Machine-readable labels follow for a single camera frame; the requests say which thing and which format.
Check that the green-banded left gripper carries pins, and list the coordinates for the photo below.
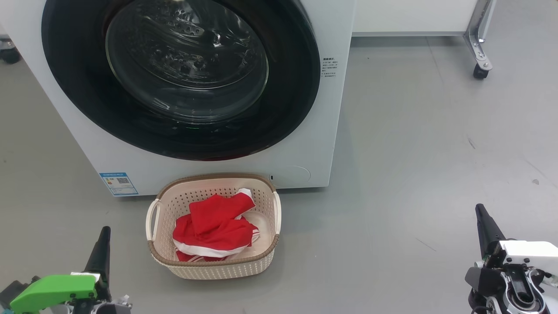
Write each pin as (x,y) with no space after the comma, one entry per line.
(52,290)

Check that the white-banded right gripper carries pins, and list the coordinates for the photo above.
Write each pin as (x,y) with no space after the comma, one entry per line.
(532,257)

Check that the dark round washing machine door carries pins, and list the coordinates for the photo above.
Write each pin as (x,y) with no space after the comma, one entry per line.
(174,65)

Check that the beige perforated laundry basket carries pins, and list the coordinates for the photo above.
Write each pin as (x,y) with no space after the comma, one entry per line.
(209,268)

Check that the white front-load washing machine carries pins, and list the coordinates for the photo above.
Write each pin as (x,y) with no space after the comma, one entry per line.
(329,131)

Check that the blue energy label sticker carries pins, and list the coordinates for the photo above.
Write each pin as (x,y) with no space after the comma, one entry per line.
(118,184)

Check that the black caster wheel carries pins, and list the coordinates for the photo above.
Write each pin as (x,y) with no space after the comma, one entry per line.
(9,54)

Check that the white table on casters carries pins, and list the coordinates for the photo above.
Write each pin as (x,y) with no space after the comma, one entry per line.
(414,15)

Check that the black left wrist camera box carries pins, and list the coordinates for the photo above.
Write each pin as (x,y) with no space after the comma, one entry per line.
(13,292)

